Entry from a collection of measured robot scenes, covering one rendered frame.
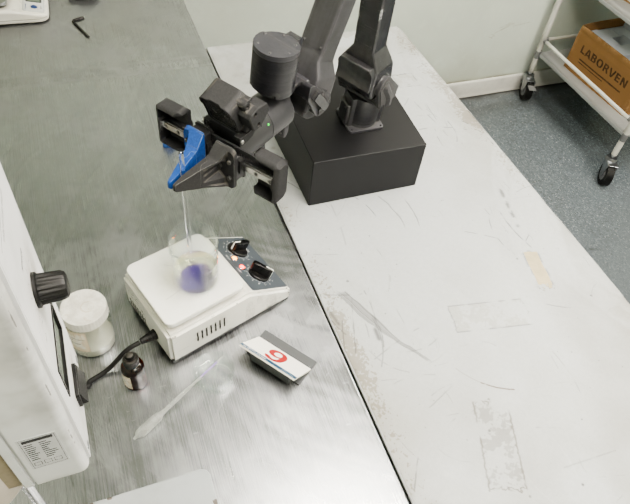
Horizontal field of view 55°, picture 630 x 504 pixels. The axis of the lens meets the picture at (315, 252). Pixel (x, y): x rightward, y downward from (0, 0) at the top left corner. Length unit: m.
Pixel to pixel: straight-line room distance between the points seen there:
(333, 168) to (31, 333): 0.80
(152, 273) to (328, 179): 0.35
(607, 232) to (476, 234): 1.60
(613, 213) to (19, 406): 2.58
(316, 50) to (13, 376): 0.63
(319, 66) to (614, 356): 0.61
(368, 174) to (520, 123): 2.01
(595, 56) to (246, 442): 2.44
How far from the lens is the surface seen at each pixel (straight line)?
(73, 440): 0.34
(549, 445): 0.90
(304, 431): 0.82
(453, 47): 2.88
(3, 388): 0.29
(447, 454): 0.84
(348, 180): 1.05
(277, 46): 0.75
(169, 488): 0.79
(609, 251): 2.58
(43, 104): 1.32
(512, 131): 2.96
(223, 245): 0.92
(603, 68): 2.92
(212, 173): 0.73
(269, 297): 0.88
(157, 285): 0.84
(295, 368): 0.84
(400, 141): 1.07
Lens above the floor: 1.65
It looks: 49 degrees down
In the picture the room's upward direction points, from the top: 8 degrees clockwise
